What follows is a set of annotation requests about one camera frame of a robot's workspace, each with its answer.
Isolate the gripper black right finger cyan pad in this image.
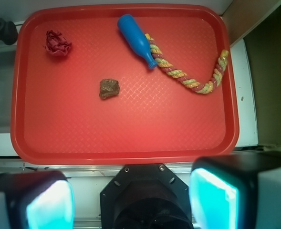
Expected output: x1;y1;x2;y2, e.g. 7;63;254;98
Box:
189;151;281;229

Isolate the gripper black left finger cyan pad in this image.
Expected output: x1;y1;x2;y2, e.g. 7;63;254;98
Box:
0;171;75;229

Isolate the crumpled red paper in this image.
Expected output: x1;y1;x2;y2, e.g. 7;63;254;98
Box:
44;30;72;57

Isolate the red plastic tray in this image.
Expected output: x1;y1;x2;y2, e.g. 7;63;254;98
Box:
10;4;239;165

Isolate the brown rock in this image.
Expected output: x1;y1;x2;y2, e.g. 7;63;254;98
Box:
99;79;120;99

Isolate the black clamp knob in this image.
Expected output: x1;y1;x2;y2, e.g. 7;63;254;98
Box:
0;18;18;45

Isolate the blue plastic bottle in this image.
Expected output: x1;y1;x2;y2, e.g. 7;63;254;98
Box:
117;14;157;70

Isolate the black octagonal mount plate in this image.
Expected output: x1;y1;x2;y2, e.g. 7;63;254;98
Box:
100;164;194;229

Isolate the multicolour twisted rope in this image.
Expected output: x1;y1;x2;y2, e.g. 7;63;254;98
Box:
144;33;229;94

